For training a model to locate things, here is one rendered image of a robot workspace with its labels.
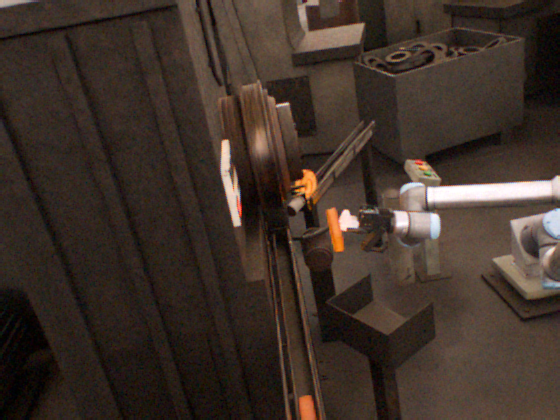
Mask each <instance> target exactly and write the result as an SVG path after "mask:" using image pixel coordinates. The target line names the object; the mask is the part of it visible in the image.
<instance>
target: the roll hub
mask: <svg viewBox="0 0 560 420"><path fill-rule="evenodd" d="M285 104H288V105H285ZM279 105H280V106H276V110H277V114H278V118H279V127H280V131H281V136H282V140H283V144H284V149H285V158H286V162H287V168H288V172H289V176H290V181H291V182H293V181H297V180H303V173H302V167H301V162H300V157H301V154H300V149H299V143H298V139H297V130H295V129H294V124H293V121H292V117H291V109H290V105H289V103H284V104H279Z"/></svg>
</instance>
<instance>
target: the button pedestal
mask: <svg viewBox="0 0 560 420"><path fill-rule="evenodd" d="M410 161H412V162H413V163H414V164H410ZM415 161H416V160H406V161H405V165H404V169H405V171H406V172H407V173H408V174H409V176H410V179H412V180H413V182H414V183H421V184H423V185H424V186H425V187H439V184H440V181H441V179H439V178H438V176H437V174H436V173H435V172H434V171H433V170H432V169H431V166H429V165H428V164H427V162H423V161H422V162H423V163H424V164H423V165H417V164H416V163H415ZM413 166H417V169H418V170H417V169H415V168H414V167H413ZM419 166H426V167H427V168H428V169H427V170H426V171H424V170H421V169H419ZM417 172H418V173H422V174H423V175H419V174H418V173H417ZM424 172H431V174H432V175H431V176H426V175H424ZM420 246H421V255H422V262H416V263H414V269H415V271H416V273H417V276H418V278H419V280H420V281H421V283H424V282H429V281H438V280H443V279H447V278H452V275H451V274H450V272H449V271H448V269H447V268H446V267H445V264H444V262H443V261H442V260H441V258H439V251H438V239H432V240H431V239H425V240H424V241H423V242H421V243H420Z"/></svg>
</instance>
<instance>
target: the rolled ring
mask: <svg viewBox="0 0 560 420"><path fill-rule="evenodd" d="M298 401H299V408H300V414H301V420H317V419H316V414H315V410H314V406H313V401H312V398H311V395H308V396H304V397H300V398H299V399H298Z"/></svg>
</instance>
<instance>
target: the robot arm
mask: <svg viewBox="0 0 560 420"><path fill-rule="evenodd" d="M535 205H554V206H555V207H556V208H557V209H556V210H554V211H549V212H548V213H546V214H545V216H544V217H541V218H536V219H533V220H530V221H529V222H528V223H527V224H525V225H524V226H523V227H522V229H521V231H520V244H521V246H522V247H523V249H524V250H525V251H526V252H528V253H529V255H531V256H532V257H534V258H537V259H539V261H540V277H541V280H540V281H541V285H542V287H543V288H546V289H555V290H560V175H559V176H555V178H554V179H553V180H551V181H538V182H522V183H506V184H477V185H458V186H443V187H425V186H424V185H423V184H421V183H410V184H407V185H404V186H403V187H402V188H401V190H400V211H392V209H390V208H377V207H375V205H360V207H359V211H358V219H357V217H355V216H351V215H350V213H349V211H347V210H345V211H343V212H342V214H341V216H340V219H339V222H340V229H342V230H346V231H347V232H351V233H355V234H369V235H368V236H366V238H365V240H364V241H363V242H361V248H362V250H364V251H365V252H366V253H368V252H369V251H370V250H371V248H372V247H373V246H374V245H375V244H376V242H377V241H378V240H379V239H380V238H381V236H383V235H384V233H385V231H386V233H387V234H390V235H391V236H397V241H398V242H399V243H400V244H401V245H403V247H406V248H413V247H416V246H417V245H419V244H420V243H421V242H423V241H424V240H425V239H431V240H432V239H437V237H438V236H439V232H440V219H439V217H438V216H437V214H432V213H424V211H432V210H451V209H472V208H493V207H513V206H535ZM363 206H371V208H370V209H368V210H366V208H365V207H363Z"/></svg>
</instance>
